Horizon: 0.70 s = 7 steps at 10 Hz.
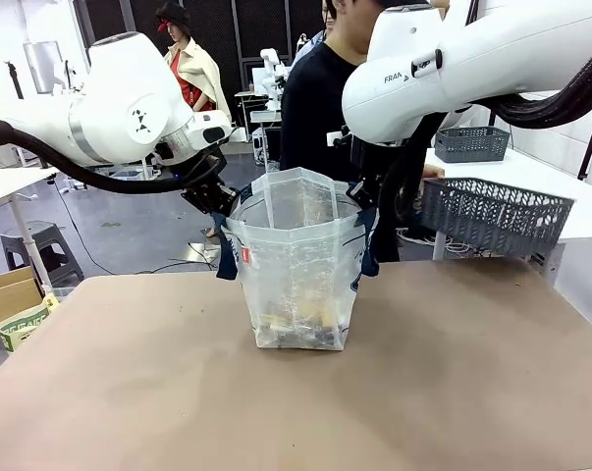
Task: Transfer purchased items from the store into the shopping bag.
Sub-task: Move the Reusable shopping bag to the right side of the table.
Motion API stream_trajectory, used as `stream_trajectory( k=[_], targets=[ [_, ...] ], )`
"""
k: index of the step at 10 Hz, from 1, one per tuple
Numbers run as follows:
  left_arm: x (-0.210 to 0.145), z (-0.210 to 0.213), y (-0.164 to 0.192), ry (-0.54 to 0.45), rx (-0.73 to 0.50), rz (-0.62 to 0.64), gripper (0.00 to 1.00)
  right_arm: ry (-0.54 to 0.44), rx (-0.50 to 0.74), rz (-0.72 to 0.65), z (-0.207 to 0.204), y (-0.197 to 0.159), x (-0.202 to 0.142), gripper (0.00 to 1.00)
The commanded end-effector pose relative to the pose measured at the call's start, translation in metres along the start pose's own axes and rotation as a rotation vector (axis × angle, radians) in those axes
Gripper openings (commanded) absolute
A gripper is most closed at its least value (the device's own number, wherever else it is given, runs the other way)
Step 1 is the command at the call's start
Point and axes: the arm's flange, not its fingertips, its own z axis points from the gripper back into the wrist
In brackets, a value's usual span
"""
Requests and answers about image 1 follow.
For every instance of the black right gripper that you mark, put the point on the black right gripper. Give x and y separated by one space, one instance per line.
369 162

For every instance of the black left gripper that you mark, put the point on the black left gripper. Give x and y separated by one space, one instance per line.
204 191

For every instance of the large grey plastic basket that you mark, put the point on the large grey plastic basket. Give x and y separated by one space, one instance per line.
497 218

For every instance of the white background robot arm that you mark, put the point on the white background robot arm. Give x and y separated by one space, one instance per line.
271 64

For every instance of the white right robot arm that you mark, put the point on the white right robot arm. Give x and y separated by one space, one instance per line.
472 59

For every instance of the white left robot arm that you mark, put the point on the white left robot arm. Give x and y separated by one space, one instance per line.
119 113

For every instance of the groceries inside bag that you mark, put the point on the groceries inside bag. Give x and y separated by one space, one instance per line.
300 324

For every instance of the person's hand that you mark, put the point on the person's hand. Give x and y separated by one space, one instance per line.
434 172

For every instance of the metal sheet on floor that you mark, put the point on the metal sheet on floor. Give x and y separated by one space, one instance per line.
202 252

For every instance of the person in black shirt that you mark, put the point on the person in black shirt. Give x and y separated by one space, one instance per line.
310 108

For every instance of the small grey plastic basket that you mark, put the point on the small grey plastic basket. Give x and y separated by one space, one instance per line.
472 144

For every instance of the mannequin in cream jacket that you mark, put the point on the mannequin in cream jacket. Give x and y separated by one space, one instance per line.
192 64

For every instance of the white side table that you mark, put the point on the white side table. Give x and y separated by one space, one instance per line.
536 176

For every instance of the grey plastic stool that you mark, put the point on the grey plastic stool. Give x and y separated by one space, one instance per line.
50 240

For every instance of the white desk with leg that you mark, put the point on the white desk with leg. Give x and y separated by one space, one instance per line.
1 189

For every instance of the green and white package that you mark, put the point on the green and white package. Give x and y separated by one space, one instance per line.
23 326

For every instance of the brown cardboard box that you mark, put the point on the brown cardboard box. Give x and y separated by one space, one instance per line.
6 299

